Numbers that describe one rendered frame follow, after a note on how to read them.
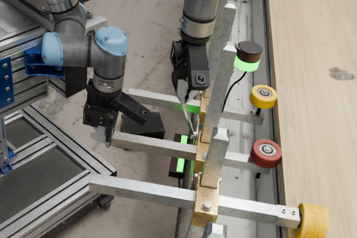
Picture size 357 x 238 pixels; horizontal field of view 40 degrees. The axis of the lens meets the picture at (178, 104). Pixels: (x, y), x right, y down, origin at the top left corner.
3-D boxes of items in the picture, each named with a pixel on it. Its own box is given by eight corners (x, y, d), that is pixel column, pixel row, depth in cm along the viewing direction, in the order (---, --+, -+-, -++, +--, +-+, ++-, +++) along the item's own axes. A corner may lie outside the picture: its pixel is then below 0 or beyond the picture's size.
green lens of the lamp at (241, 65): (233, 68, 118) (235, 61, 116) (234, 55, 122) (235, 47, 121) (258, 73, 118) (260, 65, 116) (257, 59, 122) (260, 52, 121)
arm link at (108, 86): (127, 65, 124) (120, 84, 117) (125, 79, 127) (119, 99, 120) (97, 59, 124) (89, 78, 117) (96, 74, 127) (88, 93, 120)
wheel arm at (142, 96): (126, 103, 157) (127, 92, 154) (127, 96, 159) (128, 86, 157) (261, 127, 157) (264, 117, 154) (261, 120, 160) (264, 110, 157)
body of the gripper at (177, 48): (196, 59, 127) (205, 18, 119) (206, 80, 121) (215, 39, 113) (168, 60, 125) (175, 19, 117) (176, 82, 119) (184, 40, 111)
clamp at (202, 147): (192, 172, 133) (195, 159, 129) (196, 138, 143) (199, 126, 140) (213, 176, 133) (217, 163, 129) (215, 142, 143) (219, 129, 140)
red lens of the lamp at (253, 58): (235, 60, 116) (237, 52, 115) (236, 47, 121) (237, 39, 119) (260, 65, 116) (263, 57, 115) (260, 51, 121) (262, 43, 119)
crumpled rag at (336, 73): (326, 76, 163) (328, 70, 162) (329, 66, 169) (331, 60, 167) (353, 84, 162) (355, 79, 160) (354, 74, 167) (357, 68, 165)
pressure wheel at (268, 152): (243, 185, 135) (253, 155, 128) (243, 164, 141) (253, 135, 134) (272, 190, 135) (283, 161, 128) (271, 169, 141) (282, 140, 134)
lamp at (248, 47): (219, 120, 128) (237, 51, 115) (220, 107, 133) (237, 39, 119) (241, 124, 128) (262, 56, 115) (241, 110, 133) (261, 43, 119)
